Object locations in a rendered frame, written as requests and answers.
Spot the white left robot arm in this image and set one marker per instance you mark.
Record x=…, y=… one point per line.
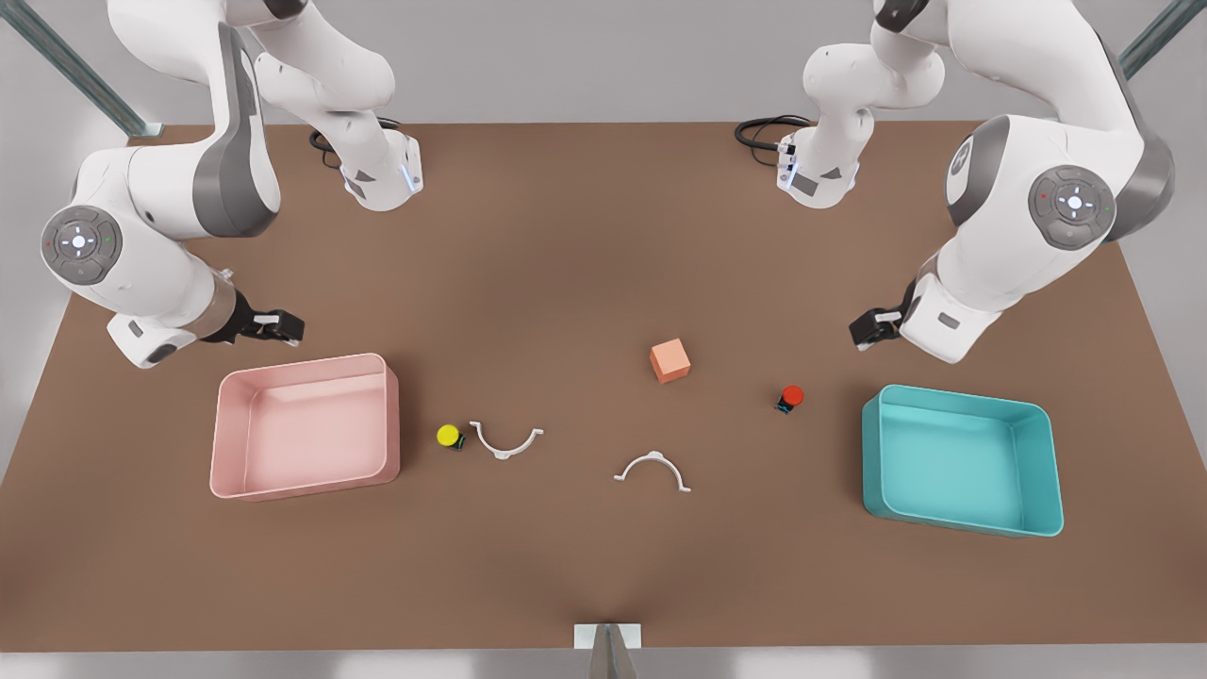
x=1037, y=207

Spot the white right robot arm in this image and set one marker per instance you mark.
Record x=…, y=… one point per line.
x=160, y=189

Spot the pink storage box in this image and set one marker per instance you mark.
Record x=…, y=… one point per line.
x=306, y=426

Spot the red button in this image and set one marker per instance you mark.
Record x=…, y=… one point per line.
x=790, y=398

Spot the blue storage box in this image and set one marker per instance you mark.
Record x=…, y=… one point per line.
x=962, y=462

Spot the yellow button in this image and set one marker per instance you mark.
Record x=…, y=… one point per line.
x=450, y=436

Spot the orange cube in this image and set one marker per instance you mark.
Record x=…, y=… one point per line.
x=669, y=360

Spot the white curved clip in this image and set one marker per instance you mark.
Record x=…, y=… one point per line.
x=506, y=443
x=653, y=469

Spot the silver frame post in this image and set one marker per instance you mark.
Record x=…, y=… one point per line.
x=80, y=71
x=609, y=651
x=1160, y=38

